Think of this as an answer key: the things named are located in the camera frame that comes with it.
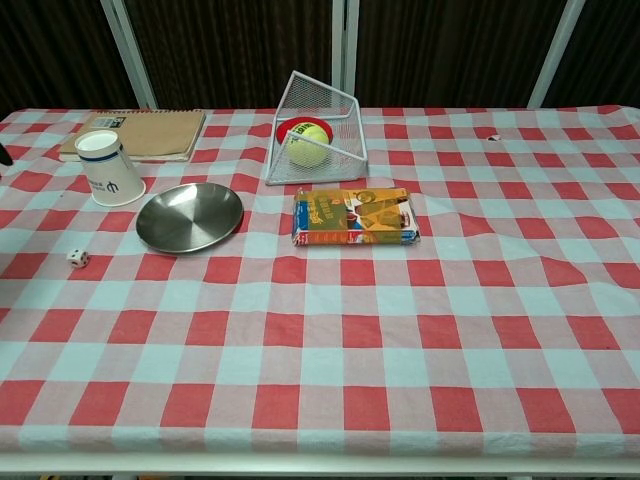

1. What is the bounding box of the colourful orange snack box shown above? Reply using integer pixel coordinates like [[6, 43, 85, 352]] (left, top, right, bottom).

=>
[[291, 187, 422, 248]]

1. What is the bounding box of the round steel plate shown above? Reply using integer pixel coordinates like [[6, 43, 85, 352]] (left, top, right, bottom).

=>
[[135, 182, 245, 255]]

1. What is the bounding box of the white metal frame post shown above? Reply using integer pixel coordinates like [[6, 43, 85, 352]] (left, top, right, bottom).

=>
[[331, 0, 361, 109], [526, 0, 587, 108], [99, 0, 159, 109]]

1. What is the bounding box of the white paper cup blue print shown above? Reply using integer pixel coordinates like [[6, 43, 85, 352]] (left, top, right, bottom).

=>
[[74, 129, 147, 208]]

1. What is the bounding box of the brown spiral notebook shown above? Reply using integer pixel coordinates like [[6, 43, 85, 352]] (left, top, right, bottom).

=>
[[58, 107, 208, 164]]

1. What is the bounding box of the red round dish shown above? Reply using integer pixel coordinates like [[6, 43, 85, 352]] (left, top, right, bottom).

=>
[[276, 117, 332, 146]]

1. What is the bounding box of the white wire mesh basket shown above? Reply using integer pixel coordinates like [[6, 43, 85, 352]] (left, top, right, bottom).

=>
[[264, 70, 370, 187]]

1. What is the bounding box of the yellow tennis ball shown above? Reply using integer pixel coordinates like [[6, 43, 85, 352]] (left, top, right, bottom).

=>
[[286, 123, 331, 168]]

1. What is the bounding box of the red white checkered tablecloth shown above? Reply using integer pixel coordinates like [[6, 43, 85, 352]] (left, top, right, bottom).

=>
[[0, 104, 640, 457]]

